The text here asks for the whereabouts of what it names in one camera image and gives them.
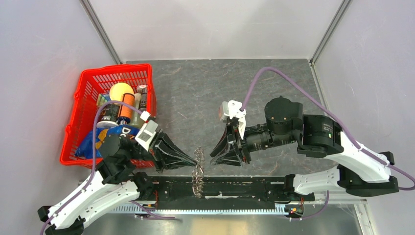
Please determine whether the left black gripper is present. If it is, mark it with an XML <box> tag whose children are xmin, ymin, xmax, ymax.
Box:
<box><xmin>128</xmin><ymin>128</ymin><xmax>198</xmax><ymax>172</ymax></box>

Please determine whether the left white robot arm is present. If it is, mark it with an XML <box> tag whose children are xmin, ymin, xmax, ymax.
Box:
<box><xmin>38</xmin><ymin>131</ymin><xmax>197</xmax><ymax>235</ymax></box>

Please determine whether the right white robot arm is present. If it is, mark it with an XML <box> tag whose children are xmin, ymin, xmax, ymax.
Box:
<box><xmin>210</xmin><ymin>97</ymin><xmax>399</xmax><ymax>200</ymax></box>

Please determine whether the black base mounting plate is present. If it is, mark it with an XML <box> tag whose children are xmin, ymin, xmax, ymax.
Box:
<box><xmin>132</xmin><ymin>172</ymin><xmax>315</xmax><ymax>211</ymax></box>

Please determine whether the clear green bottle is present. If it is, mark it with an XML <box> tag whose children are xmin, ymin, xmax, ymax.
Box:
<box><xmin>129</xmin><ymin>85</ymin><xmax>148</xmax><ymax>130</ymax></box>

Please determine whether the orange cylinder bottle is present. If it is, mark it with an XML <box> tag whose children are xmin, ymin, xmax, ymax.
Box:
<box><xmin>118</xmin><ymin>93</ymin><xmax>135</xmax><ymax>124</ymax></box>

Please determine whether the black can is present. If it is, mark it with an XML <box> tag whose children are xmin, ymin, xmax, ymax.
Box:
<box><xmin>96</xmin><ymin>103</ymin><xmax>120</xmax><ymax>129</ymax></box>

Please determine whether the yellow ball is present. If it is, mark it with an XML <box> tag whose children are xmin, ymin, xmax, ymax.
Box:
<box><xmin>109</xmin><ymin>82</ymin><xmax>135</xmax><ymax>105</ymax></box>

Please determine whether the blue Doritos chip bag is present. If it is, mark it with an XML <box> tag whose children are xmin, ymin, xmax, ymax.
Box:
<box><xmin>75</xmin><ymin>125</ymin><xmax>139</xmax><ymax>159</ymax></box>

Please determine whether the colourful small box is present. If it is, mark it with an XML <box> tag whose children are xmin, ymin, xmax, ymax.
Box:
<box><xmin>96</xmin><ymin>93</ymin><xmax>111</xmax><ymax>107</ymax></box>

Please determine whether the red plastic basket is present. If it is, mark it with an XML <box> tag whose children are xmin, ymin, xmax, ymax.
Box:
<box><xmin>60</xmin><ymin>63</ymin><xmax>157</xmax><ymax>169</ymax></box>

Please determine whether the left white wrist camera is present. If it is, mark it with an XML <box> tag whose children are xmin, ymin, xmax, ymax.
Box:
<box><xmin>134</xmin><ymin>111</ymin><xmax>158</xmax><ymax>151</ymax></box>

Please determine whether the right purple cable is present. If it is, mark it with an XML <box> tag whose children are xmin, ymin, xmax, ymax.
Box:
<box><xmin>241</xmin><ymin>67</ymin><xmax>415</xmax><ymax>191</ymax></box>

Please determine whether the purple cable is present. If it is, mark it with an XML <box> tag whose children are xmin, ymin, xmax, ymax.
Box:
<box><xmin>241</xmin><ymin>67</ymin><xmax>415</xmax><ymax>191</ymax></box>
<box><xmin>39</xmin><ymin>100</ymin><xmax>146</xmax><ymax>235</ymax></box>

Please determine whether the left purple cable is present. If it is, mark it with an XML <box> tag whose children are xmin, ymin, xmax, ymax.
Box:
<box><xmin>39</xmin><ymin>100</ymin><xmax>146</xmax><ymax>235</ymax></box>

